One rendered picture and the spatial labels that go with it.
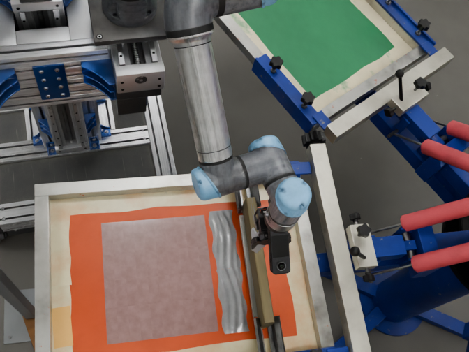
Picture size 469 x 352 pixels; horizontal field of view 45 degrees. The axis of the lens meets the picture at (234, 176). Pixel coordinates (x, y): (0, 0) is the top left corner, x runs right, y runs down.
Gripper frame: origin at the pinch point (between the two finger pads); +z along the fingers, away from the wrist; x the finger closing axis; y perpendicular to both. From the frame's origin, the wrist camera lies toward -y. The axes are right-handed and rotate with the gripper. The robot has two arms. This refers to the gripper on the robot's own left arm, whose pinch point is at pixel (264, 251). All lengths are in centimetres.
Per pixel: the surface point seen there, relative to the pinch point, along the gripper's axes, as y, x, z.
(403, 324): -10, -86, 111
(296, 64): 69, -26, 17
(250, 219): 11.2, 1.2, 6.4
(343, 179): 64, -74, 112
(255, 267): -2.4, 1.6, 6.9
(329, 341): -23.6, -17.2, 13.5
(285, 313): -14.0, -7.1, 17.0
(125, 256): 6.8, 36.2, 16.8
